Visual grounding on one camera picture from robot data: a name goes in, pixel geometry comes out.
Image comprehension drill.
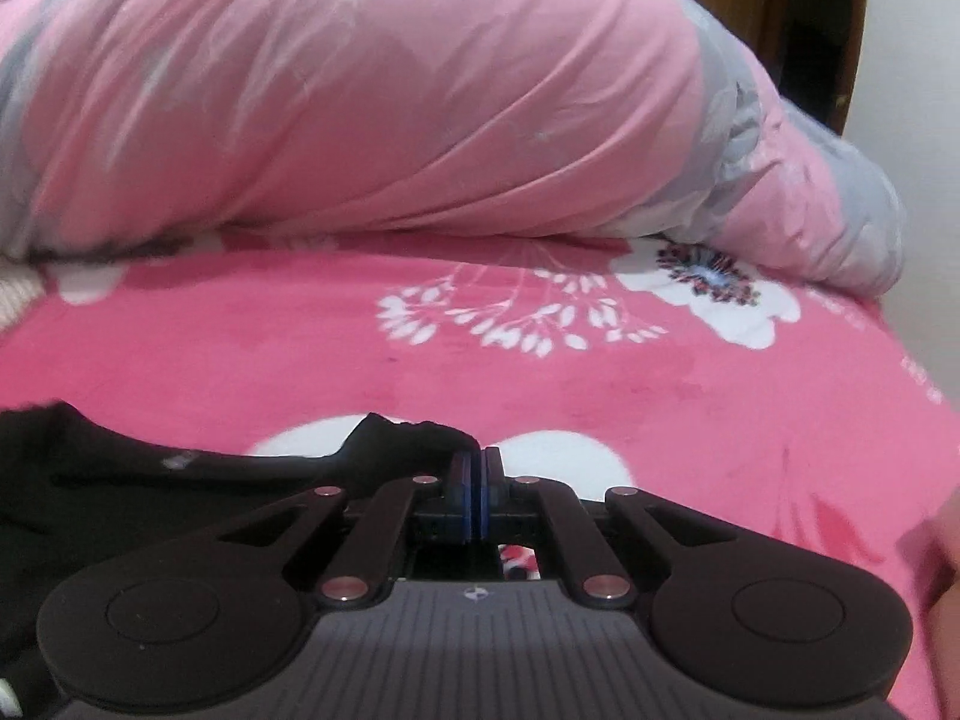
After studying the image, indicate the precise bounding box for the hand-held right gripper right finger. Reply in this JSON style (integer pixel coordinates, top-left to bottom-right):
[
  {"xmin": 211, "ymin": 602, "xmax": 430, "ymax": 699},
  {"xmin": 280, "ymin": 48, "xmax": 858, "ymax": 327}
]
[{"xmin": 484, "ymin": 447, "xmax": 740, "ymax": 607}]

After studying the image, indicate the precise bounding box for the black shirt with white print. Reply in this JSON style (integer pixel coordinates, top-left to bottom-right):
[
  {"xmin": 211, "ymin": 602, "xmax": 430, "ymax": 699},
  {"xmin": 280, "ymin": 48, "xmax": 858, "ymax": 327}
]
[{"xmin": 0, "ymin": 401, "xmax": 477, "ymax": 713}]

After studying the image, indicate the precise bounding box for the pink floral blanket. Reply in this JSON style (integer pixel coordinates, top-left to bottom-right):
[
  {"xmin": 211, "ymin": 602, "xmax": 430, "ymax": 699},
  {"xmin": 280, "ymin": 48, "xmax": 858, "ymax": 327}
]
[{"xmin": 0, "ymin": 229, "xmax": 960, "ymax": 720}]

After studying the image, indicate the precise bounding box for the pink and grey quilt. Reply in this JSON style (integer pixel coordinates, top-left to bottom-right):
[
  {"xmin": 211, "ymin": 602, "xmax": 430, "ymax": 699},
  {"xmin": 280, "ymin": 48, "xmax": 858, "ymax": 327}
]
[{"xmin": 0, "ymin": 0, "xmax": 905, "ymax": 297}]

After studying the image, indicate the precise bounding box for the stack of folded pastel clothes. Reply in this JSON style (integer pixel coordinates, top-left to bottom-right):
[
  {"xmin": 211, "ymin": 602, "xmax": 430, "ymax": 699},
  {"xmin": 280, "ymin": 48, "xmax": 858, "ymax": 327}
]
[{"xmin": 922, "ymin": 487, "xmax": 960, "ymax": 616}]

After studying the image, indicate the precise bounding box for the brown wooden door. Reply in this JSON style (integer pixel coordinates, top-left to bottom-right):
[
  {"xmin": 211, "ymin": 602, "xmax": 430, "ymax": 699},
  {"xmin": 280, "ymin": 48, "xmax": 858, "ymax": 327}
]
[{"xmin": 658, "ymin": 0, "xmax": 867, "ymax": 143}]

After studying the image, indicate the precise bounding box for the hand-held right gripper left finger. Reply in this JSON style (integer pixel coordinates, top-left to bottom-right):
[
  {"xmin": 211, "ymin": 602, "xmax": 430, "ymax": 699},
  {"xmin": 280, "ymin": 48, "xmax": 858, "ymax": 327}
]
[{"xmin": 217, "ymin": 448, "xmax": 475, "ymax": 607}]

